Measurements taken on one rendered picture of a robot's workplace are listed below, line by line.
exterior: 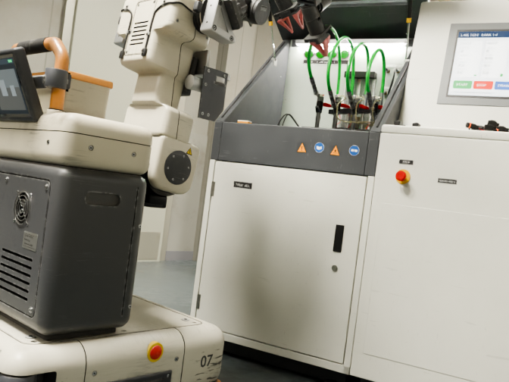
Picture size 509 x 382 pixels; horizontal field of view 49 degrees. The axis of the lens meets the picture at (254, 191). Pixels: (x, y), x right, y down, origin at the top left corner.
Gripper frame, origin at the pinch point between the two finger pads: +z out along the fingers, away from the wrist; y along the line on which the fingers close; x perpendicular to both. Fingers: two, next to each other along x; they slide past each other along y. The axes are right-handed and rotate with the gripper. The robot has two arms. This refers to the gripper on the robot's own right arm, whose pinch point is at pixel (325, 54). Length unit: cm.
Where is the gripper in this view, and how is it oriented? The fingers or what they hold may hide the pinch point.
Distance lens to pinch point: 217.3
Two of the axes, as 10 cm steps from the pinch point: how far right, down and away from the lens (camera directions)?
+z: 3.8, 7.6, 5.3
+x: -7.4, -1.0, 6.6
